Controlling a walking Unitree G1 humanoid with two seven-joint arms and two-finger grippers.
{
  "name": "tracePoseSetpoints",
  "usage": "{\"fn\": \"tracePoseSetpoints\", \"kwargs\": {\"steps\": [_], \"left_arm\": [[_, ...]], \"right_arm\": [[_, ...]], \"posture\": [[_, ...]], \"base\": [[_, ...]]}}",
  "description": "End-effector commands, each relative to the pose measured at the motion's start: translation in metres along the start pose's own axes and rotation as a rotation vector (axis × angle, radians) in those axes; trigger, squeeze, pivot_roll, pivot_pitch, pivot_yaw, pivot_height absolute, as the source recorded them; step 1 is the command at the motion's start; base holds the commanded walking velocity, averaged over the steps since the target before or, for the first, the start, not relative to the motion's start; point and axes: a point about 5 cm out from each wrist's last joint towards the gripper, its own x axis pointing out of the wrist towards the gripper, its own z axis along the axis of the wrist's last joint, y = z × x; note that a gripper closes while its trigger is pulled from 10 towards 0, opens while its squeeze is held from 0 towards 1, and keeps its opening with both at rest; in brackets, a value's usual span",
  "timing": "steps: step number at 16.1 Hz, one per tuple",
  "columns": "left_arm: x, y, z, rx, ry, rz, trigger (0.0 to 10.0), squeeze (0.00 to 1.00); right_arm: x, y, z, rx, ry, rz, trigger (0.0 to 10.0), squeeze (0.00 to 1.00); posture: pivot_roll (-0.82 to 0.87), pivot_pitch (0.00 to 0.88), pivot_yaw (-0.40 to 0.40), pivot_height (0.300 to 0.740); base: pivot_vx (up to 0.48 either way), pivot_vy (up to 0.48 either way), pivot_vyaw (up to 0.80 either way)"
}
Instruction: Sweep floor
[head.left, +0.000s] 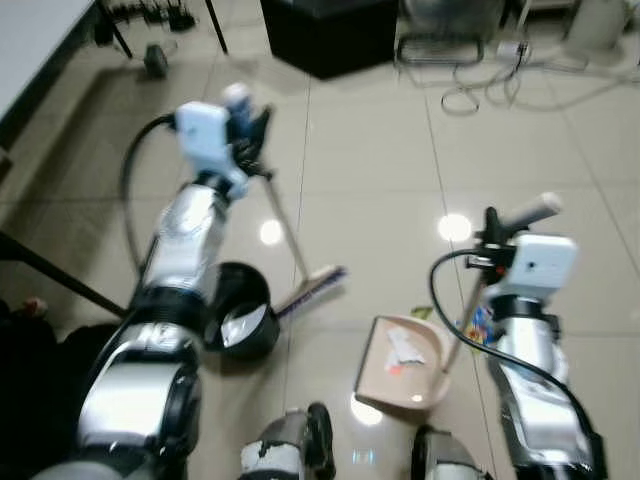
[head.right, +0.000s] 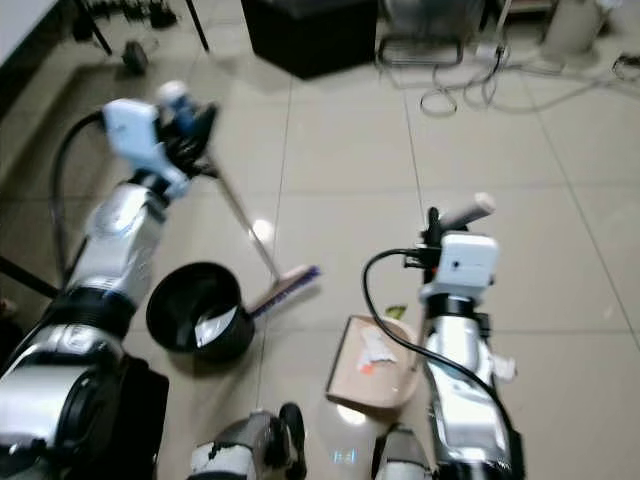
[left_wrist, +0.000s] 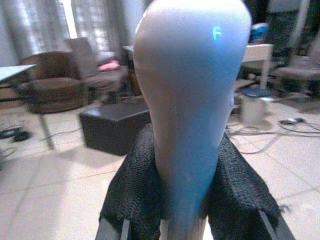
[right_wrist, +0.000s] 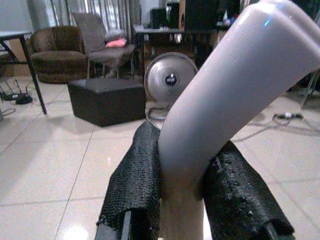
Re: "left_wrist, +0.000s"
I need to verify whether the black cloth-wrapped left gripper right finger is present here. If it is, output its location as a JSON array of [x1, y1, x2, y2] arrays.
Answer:
[[199, 132, 297, 240]]

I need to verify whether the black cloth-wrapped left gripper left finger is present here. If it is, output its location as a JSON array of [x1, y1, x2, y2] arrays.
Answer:
[[94, 124, 173, 240]]

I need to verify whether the white blue broom handle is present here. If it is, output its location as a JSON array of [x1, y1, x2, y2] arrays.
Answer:
[[132, 0, 253, 240]]

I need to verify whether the dark brown ottoman box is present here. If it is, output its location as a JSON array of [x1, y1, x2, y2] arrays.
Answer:
[[79, 102, 152, 157]]

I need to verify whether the white bucket with dark lid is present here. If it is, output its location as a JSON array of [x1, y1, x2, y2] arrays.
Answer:
[[239, 87, 274, 130]]

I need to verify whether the pink cloth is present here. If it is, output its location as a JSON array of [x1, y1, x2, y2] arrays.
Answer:
[[97, 59, 120, 72]]

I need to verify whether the grey upholstered chair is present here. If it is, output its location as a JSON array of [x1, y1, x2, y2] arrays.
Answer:
[[65, 36, 131, 104]]

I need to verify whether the grey cushioned chair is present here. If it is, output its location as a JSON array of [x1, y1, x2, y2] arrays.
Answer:
[[271, 37, 320, 97]]

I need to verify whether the white side table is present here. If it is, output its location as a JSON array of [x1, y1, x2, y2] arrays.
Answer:
[[241, 43, 275, 91]]

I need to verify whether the brown round armchair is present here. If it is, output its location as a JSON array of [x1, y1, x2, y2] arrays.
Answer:
[[18, 51, 88, 115]]

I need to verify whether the black power adapter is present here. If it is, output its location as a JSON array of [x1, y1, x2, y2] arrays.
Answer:
[[0, 127, 32, 141]]

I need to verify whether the white folding table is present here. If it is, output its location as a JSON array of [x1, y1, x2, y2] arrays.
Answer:
[[0, 63, 55, 150]]

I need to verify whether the blue white container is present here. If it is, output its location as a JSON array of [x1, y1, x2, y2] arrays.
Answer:
[[250, 22, 270, 43]]

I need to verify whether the white sheer curtain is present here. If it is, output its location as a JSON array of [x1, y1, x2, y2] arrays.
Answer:
[[0, 0, 148, 66]]

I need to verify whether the grey cable on floor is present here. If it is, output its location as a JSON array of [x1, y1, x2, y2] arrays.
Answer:
[[224, 117, 320, 155]]

